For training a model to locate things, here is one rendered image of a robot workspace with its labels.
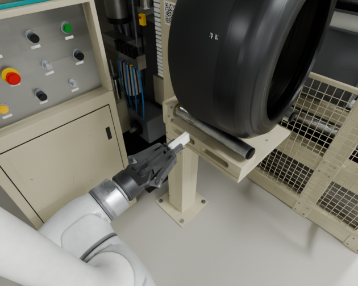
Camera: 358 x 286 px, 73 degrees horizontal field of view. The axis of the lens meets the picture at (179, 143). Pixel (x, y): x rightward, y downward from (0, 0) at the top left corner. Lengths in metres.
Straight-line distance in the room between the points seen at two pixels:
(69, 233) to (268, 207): 1.47
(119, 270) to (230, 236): 1.23
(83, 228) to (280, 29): 0.57
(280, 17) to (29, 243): 0.57
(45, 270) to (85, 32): 0.86
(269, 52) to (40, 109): 0.85
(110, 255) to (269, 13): 0.56
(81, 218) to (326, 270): 1.47
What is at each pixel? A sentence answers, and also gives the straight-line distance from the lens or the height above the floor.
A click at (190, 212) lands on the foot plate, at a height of 0.01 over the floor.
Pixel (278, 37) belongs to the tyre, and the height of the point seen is 1.28.
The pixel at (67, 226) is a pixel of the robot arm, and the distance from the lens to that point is 0.57.
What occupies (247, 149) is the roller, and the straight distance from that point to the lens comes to 0.81.
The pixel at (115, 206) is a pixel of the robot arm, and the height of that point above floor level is 0.99.
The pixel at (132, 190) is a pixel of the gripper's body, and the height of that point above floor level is 0.99.
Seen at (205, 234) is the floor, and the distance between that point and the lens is 1.64.
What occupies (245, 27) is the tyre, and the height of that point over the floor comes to 1.30.
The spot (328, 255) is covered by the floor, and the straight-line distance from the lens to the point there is 1.81.
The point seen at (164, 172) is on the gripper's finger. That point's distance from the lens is 0.61.
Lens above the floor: 1.47
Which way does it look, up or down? 44 degrees down
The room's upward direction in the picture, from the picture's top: straight up
